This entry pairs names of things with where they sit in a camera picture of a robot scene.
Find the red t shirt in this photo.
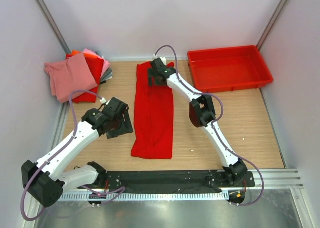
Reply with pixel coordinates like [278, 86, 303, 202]
[63, 54, 104, 103]
[131, 62, 174, 159]

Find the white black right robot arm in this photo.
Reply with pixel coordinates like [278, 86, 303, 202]
[147, 57, 248, 186]

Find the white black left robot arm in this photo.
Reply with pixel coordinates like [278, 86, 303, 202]
[21, 97, 133, 208]

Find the grey folded t shirt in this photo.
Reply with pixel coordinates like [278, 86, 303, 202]
[100, 68, 113, 84]

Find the light pink folded t shirt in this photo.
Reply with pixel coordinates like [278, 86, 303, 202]
[82, 49, 110, 76]

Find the red folded t shirt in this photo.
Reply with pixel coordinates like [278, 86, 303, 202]
[63, 54, 104, 103]

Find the dusty pink folded t shirt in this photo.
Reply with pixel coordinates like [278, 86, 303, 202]
[44, 53, 98, 103]

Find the red plastic tray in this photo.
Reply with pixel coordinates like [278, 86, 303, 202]
[187, 45, 274, 93]

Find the orange folded t shirt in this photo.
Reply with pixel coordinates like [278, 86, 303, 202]
[71, 50, 81, 56]

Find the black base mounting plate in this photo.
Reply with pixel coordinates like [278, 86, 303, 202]
[87, 170, 256, 194]

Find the white slotted cable duct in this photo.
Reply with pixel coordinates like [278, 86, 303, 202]
[59, 191, 229, 202]

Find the left aluminium frame post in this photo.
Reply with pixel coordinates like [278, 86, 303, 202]
[35, 0, 71, 54]

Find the aluminium frame post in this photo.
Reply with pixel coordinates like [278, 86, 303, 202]
[256, 0, 290, 51]
[35, 0, 71, 54]

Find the right aluminium frame post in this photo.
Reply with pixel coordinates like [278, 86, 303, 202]
[256, 0, 290, 51]

